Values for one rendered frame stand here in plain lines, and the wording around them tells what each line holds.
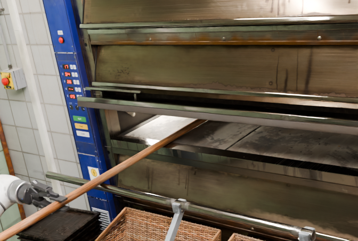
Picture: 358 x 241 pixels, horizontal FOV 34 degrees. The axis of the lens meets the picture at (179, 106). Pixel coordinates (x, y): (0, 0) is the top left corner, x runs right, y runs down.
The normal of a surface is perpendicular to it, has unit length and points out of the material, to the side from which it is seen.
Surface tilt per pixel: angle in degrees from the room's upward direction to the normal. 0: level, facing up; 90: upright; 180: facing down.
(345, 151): 0
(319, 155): 0
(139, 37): 90
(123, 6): 70
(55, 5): 90
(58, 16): 90
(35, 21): 90
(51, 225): 0
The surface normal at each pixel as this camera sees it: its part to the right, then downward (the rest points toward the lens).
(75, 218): -0.16, -0.94
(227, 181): -0.63, -0.01
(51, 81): -0.62, 0.33
